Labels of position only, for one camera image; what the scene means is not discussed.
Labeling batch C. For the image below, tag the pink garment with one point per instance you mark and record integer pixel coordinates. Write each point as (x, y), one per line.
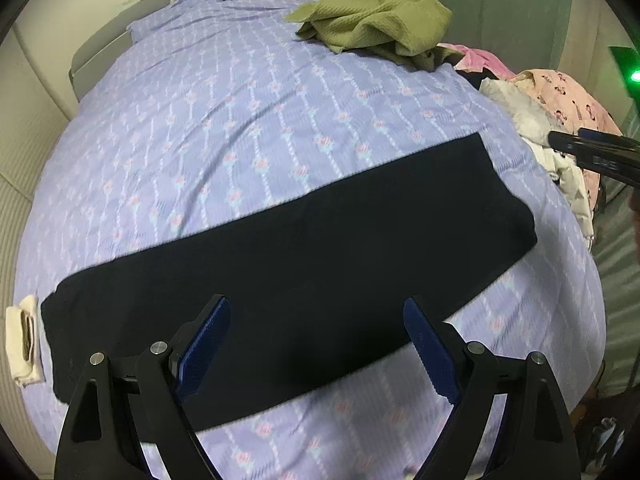
(480, 60)

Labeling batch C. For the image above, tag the white garment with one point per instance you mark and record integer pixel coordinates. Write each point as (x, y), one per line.
(525, 110)

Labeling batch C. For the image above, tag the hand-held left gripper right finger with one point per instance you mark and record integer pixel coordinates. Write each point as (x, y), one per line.
(430, 355)

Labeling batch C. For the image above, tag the dark cloth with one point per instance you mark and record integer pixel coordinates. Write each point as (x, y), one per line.
(475, 76)

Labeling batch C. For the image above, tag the folded cream cloth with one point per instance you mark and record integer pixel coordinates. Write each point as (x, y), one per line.
(22, 345)

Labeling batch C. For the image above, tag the purple floral pillow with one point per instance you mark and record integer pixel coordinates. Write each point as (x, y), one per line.
(190, 5)

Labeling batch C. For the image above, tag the white louvered wardrobe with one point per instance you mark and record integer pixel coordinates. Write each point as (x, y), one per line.
(15, 240)

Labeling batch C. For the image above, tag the black pants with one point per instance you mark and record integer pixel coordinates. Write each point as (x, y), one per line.
(300, 260)

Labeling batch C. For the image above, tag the grey padded headboard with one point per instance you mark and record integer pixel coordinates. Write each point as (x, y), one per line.
(85, 62)

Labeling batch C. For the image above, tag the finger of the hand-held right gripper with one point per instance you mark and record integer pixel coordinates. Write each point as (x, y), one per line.
(605, 137)
(590, 160)

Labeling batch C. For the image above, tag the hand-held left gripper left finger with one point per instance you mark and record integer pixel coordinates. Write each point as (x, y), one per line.
(205, 345)

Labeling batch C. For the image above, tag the pink printed pajama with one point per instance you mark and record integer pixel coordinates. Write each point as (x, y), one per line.
(565, 90)

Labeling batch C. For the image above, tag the olive green garment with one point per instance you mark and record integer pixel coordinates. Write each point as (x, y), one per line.
(370, 20)

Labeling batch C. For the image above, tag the purple floral bed sheet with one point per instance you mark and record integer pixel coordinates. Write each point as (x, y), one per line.
(200, 135)

